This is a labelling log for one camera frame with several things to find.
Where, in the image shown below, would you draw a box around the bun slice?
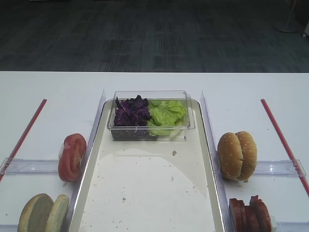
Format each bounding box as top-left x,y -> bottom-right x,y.
17,193 -> 54,232
45,194 -> 70,232

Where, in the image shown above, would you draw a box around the green lettuce leaves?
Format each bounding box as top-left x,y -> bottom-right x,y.
147,100 -> 187,128

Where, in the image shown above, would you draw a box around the inner tomato slice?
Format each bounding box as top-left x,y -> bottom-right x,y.
69,133 -> 87,181

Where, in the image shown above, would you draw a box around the tomato slice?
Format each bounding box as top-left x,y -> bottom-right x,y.
69,133 -> 87,181
58,134 -> 81,182

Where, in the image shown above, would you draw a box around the outer tomato slice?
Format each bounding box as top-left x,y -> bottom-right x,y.
58,134 -> 81,182

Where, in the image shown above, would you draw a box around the left meat patty slice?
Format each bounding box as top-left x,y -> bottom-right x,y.
229,198 -> 243,232

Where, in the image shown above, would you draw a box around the middle meat patty slice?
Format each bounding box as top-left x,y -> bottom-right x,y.
245,206 -> 260,232

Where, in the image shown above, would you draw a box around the clear plastic salad container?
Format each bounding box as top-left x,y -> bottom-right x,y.
107,90 -> 195,141

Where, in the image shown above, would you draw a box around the purple cabbage leaves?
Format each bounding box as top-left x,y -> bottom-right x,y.
114,95 -> 151,127

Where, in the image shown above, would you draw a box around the metal baking tray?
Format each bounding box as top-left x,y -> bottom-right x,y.
69,100 -> 224,232

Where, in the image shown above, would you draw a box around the left sesame top bun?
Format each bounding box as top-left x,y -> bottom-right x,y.
217,132 -> 243,180

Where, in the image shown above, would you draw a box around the sesame bun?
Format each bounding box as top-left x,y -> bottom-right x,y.
217,132 -> 243,180
236,131 -> 257,182

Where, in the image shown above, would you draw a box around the right sesame top bun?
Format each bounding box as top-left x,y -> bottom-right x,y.
236,131 -> 257,182

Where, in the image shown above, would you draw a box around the left red strip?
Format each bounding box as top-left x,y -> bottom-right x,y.
0,99 -> 47,180

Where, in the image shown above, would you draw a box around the red strip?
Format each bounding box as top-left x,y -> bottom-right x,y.
0,99 -> 47,180
260,99 -> 309,195

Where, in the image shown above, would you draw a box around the right red strip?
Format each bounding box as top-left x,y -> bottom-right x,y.
260,99 -> 309,195

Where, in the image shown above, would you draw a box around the white floor stand base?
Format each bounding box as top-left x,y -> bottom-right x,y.
273,0 -> 301,34

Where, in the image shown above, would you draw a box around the white patty pusher block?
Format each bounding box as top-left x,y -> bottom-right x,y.
271,217 -> 278,232

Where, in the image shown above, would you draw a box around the right long clear rail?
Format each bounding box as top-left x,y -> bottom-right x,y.
200,91 -> 235,232

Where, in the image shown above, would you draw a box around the long clear rail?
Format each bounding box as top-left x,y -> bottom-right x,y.
61,92 -> 106,232
200,91 -> 235,232

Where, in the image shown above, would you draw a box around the left long clear rail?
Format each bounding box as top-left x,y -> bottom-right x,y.
61,92 -> 106,232

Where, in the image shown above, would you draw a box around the right upper clear rail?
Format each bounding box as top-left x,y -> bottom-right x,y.
253,159 -> 307,177

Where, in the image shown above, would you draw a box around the left upper clear rail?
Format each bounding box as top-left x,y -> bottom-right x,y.
0,158 -> 58,175

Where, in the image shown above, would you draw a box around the right lower clear rail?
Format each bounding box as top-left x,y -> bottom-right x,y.
270,215 -> 309,232

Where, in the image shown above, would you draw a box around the left lower clear rail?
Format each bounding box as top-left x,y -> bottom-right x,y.
0,223 -> 18,232

